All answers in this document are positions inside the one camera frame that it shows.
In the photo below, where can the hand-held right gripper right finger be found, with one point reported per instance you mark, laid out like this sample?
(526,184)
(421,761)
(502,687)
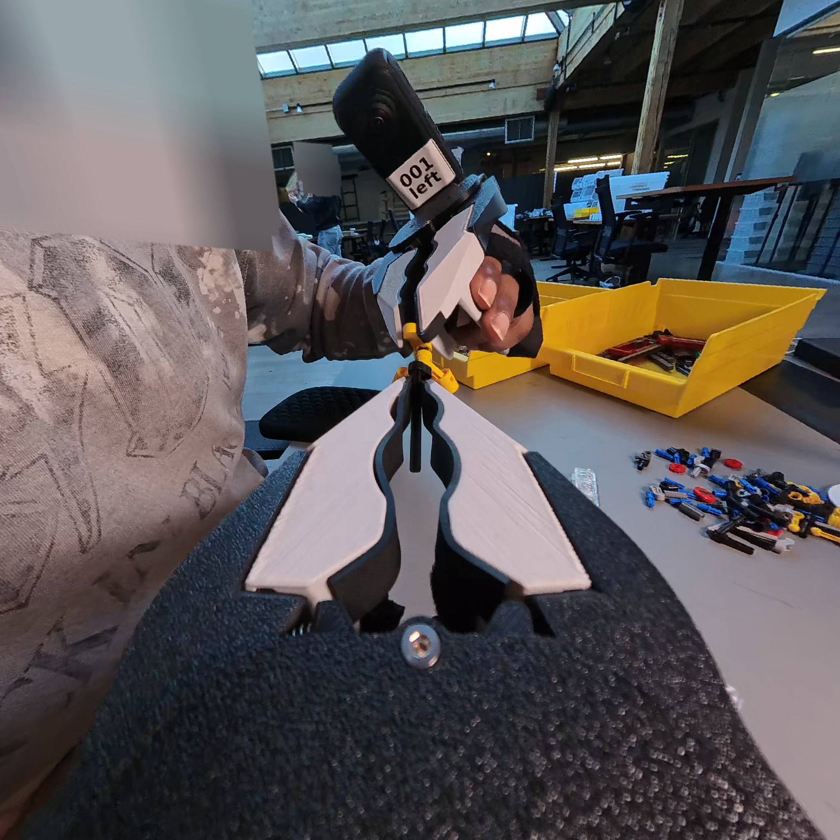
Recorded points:
(505,518)

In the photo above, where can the yellow plastic bin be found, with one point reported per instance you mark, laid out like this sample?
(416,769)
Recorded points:
(754,341)
(485,371)

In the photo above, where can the black flat box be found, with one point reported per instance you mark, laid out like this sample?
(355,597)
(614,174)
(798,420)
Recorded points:
(820,348)

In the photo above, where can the person's left hand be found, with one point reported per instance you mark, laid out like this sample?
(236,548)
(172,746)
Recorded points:
(502,308)

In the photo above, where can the grey desk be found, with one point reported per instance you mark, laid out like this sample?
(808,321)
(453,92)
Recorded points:
(689,623)

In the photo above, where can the red and black beam assembly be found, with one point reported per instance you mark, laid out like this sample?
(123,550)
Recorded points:
(656,351)

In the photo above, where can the skylight window strip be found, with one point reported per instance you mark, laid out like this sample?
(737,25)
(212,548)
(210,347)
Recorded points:
(407,43)

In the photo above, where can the black axle with yellow connectors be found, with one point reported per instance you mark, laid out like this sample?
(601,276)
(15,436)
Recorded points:
(415,433)

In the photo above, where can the black office chair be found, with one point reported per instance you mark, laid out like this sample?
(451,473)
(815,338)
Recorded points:
(623,243)
(563,233)

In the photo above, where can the person's torso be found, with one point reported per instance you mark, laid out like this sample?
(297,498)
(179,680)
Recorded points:
(98,426)

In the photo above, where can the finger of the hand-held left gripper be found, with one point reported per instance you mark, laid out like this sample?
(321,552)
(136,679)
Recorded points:
(453,269)
(394,289)

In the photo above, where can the dark grey table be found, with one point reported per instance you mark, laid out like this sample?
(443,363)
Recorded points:
(794,394)

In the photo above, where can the person's left forearm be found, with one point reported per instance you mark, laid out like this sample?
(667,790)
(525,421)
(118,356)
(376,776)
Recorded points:
(315,302)

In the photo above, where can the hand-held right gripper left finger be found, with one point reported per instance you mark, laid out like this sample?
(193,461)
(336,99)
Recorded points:
(328,512)

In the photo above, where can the wooden top table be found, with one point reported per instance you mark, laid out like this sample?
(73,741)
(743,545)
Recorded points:
(709,187)

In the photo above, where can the clear plastic parts bag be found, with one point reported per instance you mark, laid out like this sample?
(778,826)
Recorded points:
(585,485)

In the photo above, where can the pile of mixed small bricks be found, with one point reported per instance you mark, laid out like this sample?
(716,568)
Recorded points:
(741,499)

